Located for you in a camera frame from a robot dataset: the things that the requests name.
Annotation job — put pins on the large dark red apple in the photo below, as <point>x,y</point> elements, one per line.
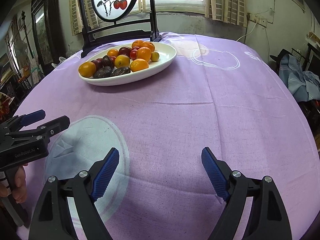
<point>125,51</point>

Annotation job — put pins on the small orange right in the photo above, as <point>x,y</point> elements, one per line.
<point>138,65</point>

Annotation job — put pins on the striped curtain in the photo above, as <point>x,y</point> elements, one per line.
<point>227,11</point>
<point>75,16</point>

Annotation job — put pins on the person's left hand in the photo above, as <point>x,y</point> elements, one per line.
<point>20,191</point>

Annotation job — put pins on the small orange on plate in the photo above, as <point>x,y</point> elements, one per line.
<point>137,43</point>

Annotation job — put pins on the round painted screen stand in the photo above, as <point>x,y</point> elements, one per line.
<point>112,12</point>

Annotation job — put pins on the small orange behind pile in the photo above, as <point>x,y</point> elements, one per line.
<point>113,53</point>

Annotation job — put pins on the red tomato left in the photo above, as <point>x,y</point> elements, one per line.
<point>133,54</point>

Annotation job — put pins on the purple tablecloth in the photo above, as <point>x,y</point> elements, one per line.
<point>216,93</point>

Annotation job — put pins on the mandarin orange with stem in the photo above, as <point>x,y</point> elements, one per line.
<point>144,53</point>

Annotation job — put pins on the left striped curtain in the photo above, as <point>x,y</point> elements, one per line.
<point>75,16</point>

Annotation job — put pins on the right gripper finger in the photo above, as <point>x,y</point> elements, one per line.
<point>19,121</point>
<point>48,129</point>

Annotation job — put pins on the blue clothes pile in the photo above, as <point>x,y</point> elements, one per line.
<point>303,85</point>

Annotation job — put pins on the large orange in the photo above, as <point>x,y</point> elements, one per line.
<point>87,69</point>

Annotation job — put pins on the yellow orange fruit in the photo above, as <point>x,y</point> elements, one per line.
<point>122,61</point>

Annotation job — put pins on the right striped curtain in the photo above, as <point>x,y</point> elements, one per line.
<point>227,11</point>

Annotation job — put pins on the small yellow fruit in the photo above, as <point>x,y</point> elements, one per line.
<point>154,56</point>

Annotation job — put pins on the dark wooden cabinet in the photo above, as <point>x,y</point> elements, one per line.
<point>47,27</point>

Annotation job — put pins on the dark red plum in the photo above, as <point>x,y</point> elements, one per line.
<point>99,63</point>

